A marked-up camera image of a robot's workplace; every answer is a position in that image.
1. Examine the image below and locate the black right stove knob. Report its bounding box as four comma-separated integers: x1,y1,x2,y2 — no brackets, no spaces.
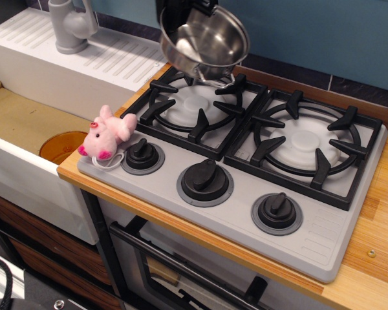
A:
251,192,303,236

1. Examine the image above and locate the black stove knob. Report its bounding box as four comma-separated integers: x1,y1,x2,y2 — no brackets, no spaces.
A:
177,159,234,208
120,138,165,176
251,192,303,236

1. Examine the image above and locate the wooden drawer cabinet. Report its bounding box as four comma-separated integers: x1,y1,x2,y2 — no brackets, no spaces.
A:
0,197,124,309

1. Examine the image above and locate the stainless steel pan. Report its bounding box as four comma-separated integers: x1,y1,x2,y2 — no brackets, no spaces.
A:
158,1,250,89

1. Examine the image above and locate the black right burner grate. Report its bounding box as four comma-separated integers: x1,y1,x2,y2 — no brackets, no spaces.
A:
224,89,384,211

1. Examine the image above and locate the grey toy faucet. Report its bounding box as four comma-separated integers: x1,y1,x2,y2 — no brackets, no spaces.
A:
48,0,98,54

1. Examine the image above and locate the black braided cable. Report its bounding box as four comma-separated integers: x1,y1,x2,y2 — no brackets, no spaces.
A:
0,256,14,310

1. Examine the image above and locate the grey toy stove top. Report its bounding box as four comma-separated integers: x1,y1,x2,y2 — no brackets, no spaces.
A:
78,124,388,282

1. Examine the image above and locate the black middle stove knob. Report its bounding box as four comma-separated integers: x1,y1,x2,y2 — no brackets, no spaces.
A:
177,159,234,208

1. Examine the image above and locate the pink stuffed pig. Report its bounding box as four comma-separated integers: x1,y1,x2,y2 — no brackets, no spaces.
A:
78,105,137,171

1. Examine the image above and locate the oven door with handle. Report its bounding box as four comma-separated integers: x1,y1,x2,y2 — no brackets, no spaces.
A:
108,215,298,310

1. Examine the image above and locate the white toy sink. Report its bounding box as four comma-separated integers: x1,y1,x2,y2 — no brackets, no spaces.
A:
0,8,166,245

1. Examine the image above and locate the black left stove knob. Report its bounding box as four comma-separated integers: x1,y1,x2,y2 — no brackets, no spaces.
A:
120,138,165,176

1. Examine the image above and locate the black left burner grate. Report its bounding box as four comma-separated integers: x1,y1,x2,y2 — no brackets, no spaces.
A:
123,67,268,160

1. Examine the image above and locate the black burner grate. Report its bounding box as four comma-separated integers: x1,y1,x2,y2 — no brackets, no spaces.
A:
224,89,384,211
123,67,268,160

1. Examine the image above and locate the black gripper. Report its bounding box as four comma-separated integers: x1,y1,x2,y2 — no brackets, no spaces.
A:
155,0,219,31

